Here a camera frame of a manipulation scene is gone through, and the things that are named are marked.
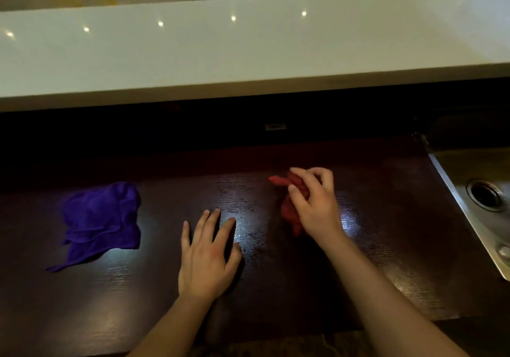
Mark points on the person's left hand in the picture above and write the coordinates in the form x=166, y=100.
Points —
x=203, y=267

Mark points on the person's right hand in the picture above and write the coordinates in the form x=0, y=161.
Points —
x=320, y=213

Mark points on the person's left little finger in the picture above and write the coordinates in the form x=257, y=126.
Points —
x=185, y=235

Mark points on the person's left thumb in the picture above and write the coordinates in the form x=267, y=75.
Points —
x=235, y=259

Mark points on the person's left middle finger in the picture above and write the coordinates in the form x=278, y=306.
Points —
x=212, y=226

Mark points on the person's right thumb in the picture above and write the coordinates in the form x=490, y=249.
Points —
x=297, y=200

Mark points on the person's right middle finger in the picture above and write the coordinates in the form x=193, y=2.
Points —
x=326, y=177

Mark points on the red cloth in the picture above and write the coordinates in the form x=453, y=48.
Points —
x=287, y=209

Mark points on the person's right forearm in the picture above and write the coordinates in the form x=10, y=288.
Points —
x=382, y=301

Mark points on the person's left forearm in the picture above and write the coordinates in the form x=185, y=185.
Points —
x=173, y=329

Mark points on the purple cloth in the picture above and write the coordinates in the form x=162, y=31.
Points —
x=101, y=219

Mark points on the stainless steel sink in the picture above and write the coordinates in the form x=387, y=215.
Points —
x=466, y=169

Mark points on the white raised bar counter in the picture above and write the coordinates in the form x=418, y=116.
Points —
x=239, y=46

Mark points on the round sink drain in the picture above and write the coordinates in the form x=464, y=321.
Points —
x=486, y=195

